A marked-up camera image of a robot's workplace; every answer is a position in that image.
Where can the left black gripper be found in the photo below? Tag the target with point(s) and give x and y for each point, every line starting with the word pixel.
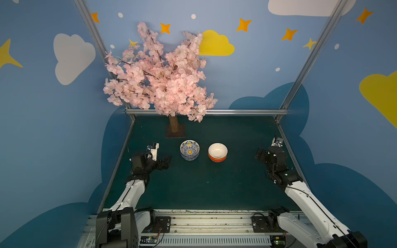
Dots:
pixel 158 163

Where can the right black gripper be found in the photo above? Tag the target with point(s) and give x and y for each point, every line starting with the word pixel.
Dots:
pixel 267 156

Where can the blue white floral bowl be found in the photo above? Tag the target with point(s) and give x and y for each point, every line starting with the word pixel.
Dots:
pixel 187 154

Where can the dark blue patterned bowl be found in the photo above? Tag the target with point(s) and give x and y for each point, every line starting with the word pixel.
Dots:
pixel 189 158

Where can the yellow blue patterned bowl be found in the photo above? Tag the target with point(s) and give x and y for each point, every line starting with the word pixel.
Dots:
pixel 189 145

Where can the orange plastic bowl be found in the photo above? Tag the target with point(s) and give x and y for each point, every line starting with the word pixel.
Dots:
pixel 217 160

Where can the cream white bowl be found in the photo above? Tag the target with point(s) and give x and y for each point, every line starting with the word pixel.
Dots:
pixel 217 150

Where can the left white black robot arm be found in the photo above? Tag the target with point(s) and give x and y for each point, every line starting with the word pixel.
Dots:
pixel 120 226

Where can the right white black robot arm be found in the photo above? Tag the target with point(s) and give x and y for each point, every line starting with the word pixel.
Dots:
pixel 328 231

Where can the left green circuit board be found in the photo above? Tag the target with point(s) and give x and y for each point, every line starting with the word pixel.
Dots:
pixel 148 240

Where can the pink cherry blossom tree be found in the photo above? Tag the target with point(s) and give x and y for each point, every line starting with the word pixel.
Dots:
pixel 168 82

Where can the right circuit board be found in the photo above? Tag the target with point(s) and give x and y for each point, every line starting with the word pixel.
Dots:
pixel 278 241

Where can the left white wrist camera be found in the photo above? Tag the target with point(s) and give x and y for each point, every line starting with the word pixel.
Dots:
pixel 152 151

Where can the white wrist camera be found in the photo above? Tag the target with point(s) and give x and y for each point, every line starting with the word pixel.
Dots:
pixel 152 151
pixel 277 142

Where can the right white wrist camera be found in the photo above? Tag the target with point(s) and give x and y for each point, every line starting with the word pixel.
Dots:
pixel 277 142

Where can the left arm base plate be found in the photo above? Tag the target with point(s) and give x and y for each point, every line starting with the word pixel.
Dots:
pixel 159 225

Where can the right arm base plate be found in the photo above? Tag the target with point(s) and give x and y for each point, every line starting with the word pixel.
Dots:
pixel 265 224

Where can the aluminium front rail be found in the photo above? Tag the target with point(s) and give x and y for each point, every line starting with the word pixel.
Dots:
pixel 215 228

